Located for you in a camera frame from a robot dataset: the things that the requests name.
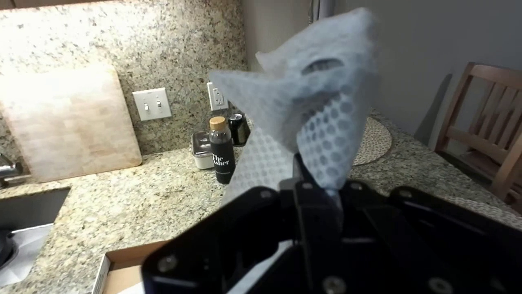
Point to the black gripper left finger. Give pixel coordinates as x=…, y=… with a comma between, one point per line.
x=255, y=218

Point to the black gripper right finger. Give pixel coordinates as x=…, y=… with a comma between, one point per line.
x=434, y=234

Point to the white dotted cloth towel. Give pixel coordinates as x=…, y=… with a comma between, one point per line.
x=315, y=99

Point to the black jar with wooden lid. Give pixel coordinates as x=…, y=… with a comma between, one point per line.
x=222, y=156

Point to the small clear container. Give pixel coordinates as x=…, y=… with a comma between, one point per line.
x=202, y=153

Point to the small black canister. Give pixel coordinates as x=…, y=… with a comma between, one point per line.
x=238, y=130

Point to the wooden slat-back chair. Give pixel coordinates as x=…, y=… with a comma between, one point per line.
x=489, y=109
x=507, y=174

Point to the round woven placemat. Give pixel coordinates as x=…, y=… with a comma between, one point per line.
x=375, y=141

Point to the shallow cardboard box tray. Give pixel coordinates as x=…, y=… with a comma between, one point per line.
x=124, y=267

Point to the light wooden cutting board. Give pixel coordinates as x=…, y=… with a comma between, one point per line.
x=70, y=132

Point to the steel kitchen sink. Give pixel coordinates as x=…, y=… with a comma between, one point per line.
x=26, y=230

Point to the white wall outlet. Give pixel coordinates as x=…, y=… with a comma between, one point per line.
x=215, y=97

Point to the white light switch plate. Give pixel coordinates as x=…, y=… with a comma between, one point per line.
x=152, y=105

